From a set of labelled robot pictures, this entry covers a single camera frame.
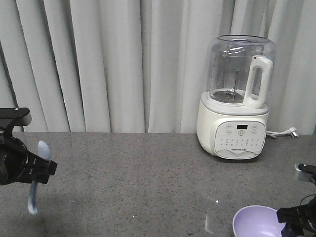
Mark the purple plastic bowl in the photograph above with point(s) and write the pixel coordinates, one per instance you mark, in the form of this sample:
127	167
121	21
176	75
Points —
257	221

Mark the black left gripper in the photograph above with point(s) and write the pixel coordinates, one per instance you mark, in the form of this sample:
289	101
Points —
19	165

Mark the white blender with clear jug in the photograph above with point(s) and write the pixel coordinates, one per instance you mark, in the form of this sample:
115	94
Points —
233	111

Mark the light blue plastic spoon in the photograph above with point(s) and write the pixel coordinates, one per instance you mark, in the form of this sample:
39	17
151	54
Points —
43	152

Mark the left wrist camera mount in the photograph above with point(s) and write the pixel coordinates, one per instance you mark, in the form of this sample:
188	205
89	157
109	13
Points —
11	117

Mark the grey-white pleated curtain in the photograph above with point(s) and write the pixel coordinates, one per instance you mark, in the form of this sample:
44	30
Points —
140	65

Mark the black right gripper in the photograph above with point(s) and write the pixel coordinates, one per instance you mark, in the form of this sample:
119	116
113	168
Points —
300	221

